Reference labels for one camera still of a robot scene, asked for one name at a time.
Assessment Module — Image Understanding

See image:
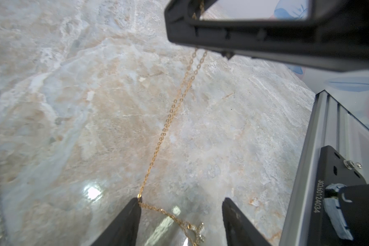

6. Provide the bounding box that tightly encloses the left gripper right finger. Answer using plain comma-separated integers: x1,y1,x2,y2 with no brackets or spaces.
222,197,271,246

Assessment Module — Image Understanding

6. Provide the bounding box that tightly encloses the gold chain necklace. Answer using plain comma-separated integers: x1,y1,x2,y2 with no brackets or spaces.
136,0,209,246

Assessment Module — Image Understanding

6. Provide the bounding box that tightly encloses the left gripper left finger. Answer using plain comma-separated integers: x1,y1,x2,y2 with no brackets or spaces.
91,197,141,246

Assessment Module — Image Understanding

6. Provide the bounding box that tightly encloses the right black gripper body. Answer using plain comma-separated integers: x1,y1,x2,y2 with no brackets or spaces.
164,1,369,72

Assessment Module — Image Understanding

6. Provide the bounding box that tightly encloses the aluminium mounting rail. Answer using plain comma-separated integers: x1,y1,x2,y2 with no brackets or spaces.
280,91,369,246

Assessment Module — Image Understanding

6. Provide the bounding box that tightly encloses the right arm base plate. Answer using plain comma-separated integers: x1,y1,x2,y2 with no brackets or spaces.
307,146,366,246

